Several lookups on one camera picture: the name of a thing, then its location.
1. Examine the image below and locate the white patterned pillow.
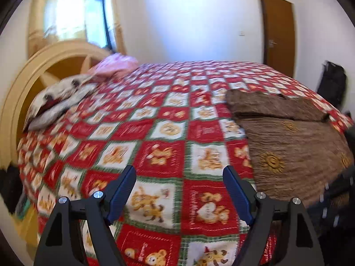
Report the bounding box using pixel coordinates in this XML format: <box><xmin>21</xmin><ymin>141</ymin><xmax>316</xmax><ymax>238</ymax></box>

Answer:
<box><xmin>26</xmin><ymin>73</ymin><xmax>99</xmax><ymax>132</ymax></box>

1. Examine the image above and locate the cream wooden headboard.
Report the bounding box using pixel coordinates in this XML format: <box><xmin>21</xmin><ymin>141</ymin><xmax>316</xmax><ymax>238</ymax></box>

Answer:
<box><xmin>0</xmin><ymin>40</ymin><xmax>111</xmax><ymax>169</ymax></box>

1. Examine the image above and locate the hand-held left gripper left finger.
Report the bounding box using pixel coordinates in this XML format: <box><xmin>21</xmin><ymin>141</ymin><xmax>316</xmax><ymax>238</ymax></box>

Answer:
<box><xmin>33</xmin><ymin>165</ymin><xmax>137</xmax><ymax>266</ymax></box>

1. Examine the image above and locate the red printed bear blanket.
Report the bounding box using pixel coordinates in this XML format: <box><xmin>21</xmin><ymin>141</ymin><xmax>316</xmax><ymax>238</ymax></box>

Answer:
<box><xmin>15</xmin><ymin>59</ymin><xmax>355</xmax><ymax>266</ymax></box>

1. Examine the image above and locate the dark stitched cloth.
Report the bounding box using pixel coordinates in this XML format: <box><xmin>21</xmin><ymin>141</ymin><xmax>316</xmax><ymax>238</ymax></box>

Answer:
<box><xmin>308</xmin><ymin>166</ymin><xmax>355</xmax><ymax>266</ymax></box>

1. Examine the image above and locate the pink pillow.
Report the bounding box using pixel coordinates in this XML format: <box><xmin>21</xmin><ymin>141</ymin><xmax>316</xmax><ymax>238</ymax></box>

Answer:
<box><xmin>88</xmin><ymin>53</ymin><xmax>139</xmax><ymax>82</ymax></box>

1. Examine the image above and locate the brown knitted sweater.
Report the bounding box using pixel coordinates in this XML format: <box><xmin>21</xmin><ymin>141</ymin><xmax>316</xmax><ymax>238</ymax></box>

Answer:
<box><xmin>225</xmin><ymin>89</ymin><xmax>355</xmax><ymax>208</ymax></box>

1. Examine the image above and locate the tall black bag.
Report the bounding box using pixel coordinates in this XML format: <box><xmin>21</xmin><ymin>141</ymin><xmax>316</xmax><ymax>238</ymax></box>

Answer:
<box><xmin>316</xmin><ymin>60</ymin><xmax>347</xmax><ymax>108</ymax></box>

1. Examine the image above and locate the yellow patterned curtain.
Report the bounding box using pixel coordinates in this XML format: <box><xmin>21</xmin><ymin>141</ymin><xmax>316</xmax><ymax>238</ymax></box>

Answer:
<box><xmin>109</xmin><ymin>0</ymin><xmax>126</xmax><ymax>54</ymax></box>
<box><xmin>28</xmin><ymin>0</ymin><xmax>86</xmax><ymax>59</ymax></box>

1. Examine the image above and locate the dark framed window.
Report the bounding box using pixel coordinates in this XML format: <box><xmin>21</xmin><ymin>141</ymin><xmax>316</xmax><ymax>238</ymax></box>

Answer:
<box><xmin>85</xmin><ymin>0</ymin><xmax>115</xmax><ymax>49</ymax></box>

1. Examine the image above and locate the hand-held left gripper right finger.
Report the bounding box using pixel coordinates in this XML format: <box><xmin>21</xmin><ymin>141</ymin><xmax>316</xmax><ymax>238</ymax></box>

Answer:
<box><xmin>223</xmin><ymin>165</ymin><xmax>325</xmax><ymax>266</ymax></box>

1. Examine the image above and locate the brown wooden door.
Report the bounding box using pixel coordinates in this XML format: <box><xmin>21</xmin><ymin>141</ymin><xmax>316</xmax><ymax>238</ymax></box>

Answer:
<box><xmin>259</xmin><ymin>0</ymin><xmax>295</xmax><ymax>78</ymax></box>

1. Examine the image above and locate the dark object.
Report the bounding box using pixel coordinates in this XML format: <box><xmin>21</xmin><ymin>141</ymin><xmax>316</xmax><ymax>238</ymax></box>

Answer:
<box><xmin>0</xmin><ymin>163</ymin><xmax>24</xmax><ymax>215</ymax></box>

